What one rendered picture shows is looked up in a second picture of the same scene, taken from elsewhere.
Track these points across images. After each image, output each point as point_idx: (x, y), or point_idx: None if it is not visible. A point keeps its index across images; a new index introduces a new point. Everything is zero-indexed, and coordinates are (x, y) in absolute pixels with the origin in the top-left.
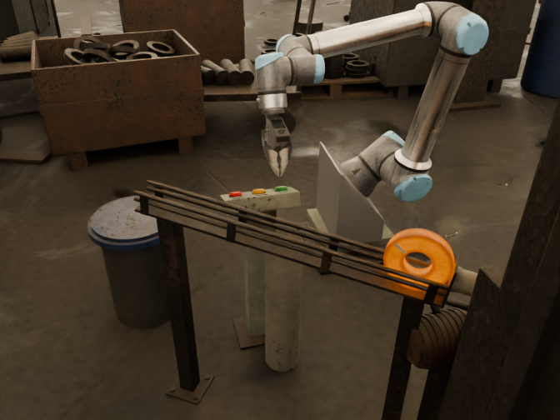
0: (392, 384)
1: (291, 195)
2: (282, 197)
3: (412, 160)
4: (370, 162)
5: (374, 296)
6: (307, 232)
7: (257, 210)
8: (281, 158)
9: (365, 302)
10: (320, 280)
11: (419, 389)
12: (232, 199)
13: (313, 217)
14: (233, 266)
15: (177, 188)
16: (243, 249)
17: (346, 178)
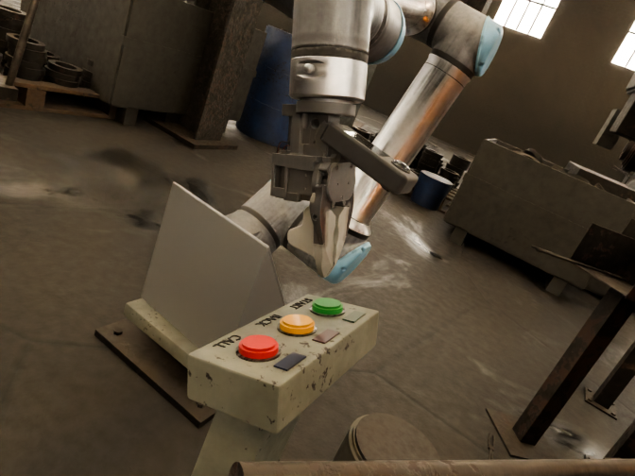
0: None
1: (370, 324)
2: (362, 334)
3: (360, 221)
4: (273, 222)
5: (297, 440)
6: (128, 343)
7: (327, 384)
8: (336, 232)
9: (293, 457)
10: (203, 439)
11: None
12: (291, 374)
13: (149, 318)
14: (3, 469)
15: (426, 469)
16: (7, 415)
17: (270, 253)
